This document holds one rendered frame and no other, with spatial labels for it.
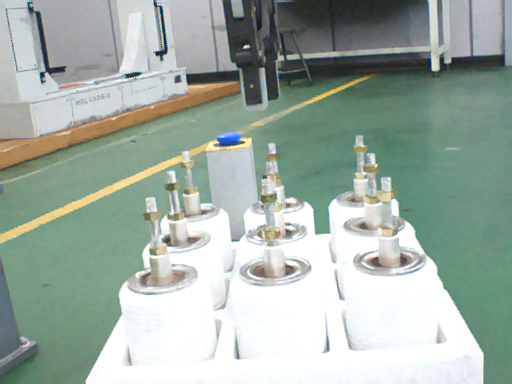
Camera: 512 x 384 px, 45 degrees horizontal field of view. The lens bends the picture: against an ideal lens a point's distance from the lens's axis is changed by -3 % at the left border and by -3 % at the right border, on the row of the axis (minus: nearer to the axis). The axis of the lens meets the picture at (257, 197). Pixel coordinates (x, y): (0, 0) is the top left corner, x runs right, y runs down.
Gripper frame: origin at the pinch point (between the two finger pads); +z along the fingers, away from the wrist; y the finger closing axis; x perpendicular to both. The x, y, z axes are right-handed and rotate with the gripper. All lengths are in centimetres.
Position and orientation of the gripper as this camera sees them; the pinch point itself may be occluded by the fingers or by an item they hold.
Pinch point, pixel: (261, 91)
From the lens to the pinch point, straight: 61.4
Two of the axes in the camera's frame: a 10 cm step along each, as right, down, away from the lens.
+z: 1.1, 9.6, 2.6
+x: -9.8, 0.5, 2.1
